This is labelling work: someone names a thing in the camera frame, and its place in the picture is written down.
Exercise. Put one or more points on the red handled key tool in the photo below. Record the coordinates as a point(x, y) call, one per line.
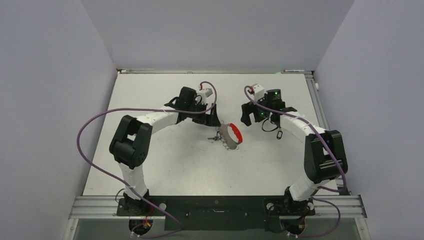
point(230, 136)

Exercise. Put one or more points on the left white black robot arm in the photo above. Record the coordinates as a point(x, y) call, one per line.
point(131, 141)

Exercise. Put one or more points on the aluminium front frame rail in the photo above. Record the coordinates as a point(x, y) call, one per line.
point(105, 207)

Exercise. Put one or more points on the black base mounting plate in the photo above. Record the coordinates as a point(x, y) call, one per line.
point(217, 213)

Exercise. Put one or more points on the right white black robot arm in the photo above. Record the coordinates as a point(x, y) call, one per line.
point(324, 152)

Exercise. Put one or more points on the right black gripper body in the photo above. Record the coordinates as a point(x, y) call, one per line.
point(263, 102)

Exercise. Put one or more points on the dark key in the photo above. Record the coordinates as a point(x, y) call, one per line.
point(217, 137)

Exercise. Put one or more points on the black key tag white label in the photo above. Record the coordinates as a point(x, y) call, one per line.
point(279, 135)

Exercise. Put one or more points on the marker pen on back rail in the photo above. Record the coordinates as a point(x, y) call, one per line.
point(294, 71)

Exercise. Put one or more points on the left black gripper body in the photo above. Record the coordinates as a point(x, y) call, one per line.
point(199, 118)

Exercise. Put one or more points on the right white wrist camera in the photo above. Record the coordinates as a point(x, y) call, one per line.
point(256, 91)

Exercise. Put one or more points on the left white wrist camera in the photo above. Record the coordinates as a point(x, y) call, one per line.
point(202, 95)

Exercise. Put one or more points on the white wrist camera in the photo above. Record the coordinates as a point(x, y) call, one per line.
point(256, 91)
point(202, 95)

